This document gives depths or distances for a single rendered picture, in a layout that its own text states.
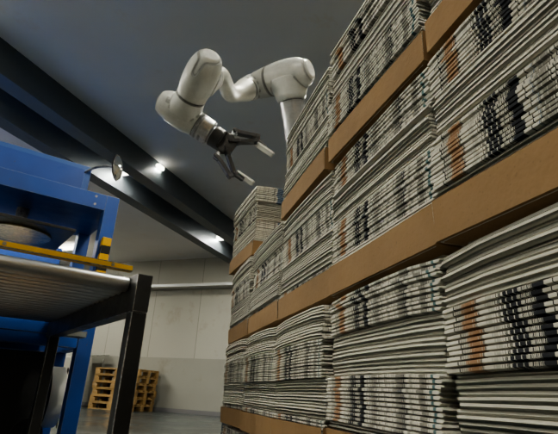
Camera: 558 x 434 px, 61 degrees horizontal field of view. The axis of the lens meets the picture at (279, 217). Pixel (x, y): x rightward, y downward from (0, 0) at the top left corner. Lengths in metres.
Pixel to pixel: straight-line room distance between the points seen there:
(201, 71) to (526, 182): 1.26
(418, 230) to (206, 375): 10.16
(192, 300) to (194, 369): 1.52
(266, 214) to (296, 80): 0.75
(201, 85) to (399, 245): 1.13
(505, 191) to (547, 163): 0.04
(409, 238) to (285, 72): 1.54
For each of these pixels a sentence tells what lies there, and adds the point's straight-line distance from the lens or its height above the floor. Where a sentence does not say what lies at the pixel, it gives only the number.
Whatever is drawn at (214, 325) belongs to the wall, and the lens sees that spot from 10.66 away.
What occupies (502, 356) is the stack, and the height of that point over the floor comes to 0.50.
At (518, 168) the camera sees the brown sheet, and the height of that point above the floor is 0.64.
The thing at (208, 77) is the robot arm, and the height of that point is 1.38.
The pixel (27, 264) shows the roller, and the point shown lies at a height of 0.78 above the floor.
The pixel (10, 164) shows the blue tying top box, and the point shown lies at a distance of 3.16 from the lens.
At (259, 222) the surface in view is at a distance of 1.42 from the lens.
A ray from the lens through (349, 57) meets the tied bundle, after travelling 0.86.
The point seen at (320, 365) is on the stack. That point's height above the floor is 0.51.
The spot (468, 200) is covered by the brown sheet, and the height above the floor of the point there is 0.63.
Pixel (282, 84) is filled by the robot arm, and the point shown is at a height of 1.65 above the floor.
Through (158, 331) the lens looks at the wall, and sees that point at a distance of 11.38.
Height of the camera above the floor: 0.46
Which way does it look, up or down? 21 degrees up
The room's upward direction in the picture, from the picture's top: 3 degrees clockwise
